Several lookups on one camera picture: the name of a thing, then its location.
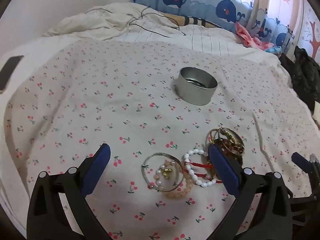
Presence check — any striped pillow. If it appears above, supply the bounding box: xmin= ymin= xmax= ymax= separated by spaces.
xmin=172 ymin=15 xmax=223 ymax=29

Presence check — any thin black cable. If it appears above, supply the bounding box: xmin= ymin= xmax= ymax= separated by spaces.
xmin=87 ymin=6 xmax=187 ymax=37

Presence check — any black phone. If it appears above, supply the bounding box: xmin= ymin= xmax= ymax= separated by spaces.
xmin=0 ymin=55 xmax=25 ymax=92

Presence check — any pink star curtain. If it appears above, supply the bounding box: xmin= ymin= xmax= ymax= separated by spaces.
xmin=252 ymin=0 xmax=305 ymax=32

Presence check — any pearl bracelet with gold bells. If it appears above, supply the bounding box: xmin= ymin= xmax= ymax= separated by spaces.
xmin=155 ymin=160 xmax=176 ymax=185

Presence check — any black clothing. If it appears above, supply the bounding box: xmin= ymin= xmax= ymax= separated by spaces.
xmin=278 ymin=45 xmax=320 ymax=114

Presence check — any blue whale print curtain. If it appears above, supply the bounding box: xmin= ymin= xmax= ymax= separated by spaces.
xmin=132 ymin=0 xmax=297 ymax=53

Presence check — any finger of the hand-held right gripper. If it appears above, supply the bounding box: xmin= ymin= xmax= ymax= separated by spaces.
xmin=291 ymin=152 xmax=316 ymax=181
xmin=309 ymin=154 xmax=320 ymax=173

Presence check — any thin gold bangle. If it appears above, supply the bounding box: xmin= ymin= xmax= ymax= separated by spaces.
xmin=207 ymin=128 xmax=225 ymax=146

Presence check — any white bead red string bracelet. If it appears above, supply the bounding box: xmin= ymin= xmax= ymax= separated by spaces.
xmin=184 ymin=149 xmax=222 ymax=187

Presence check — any clear thin bangle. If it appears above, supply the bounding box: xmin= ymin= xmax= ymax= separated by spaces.
xmin=141 ymin=152 xmax=184 ymax=193

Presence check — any cherry print bed sheet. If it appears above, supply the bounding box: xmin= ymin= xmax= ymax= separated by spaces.
xmin=4 ymin=39 xmax=320 ymax=240

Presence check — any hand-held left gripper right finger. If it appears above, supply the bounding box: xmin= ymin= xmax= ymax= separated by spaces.
xmin=208 ymin=145 xmax=293 ymax=240

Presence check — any round silver metal tin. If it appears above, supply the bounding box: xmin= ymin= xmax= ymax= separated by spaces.
xmin=174 ymin=67 xmax=218 ymax=106

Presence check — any pink cloth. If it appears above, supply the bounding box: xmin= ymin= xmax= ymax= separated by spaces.
xmin=235 ymin=22 xmax=275 ymax=50

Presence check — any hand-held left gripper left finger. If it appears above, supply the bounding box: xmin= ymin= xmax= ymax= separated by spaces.
xmin=26 ymin=143 xmax=112 ymax=240

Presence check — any red tree wall sticker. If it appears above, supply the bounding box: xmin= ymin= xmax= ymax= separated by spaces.
xmin=301 ymin=5 xmax=320 ymax=58

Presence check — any pink bead bracelet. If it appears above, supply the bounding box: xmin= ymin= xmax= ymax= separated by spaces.
xmin=160 ymin=170 xmax=195 ymax=198

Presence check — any crumpled white quilt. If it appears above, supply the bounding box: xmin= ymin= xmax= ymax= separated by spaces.
xmin=42 ymin=2 xmax=187 ymax=40

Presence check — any white grid bed sheet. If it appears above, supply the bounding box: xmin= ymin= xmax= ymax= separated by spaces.
xmin=0 ymin=17 xmax=293 ymax=87

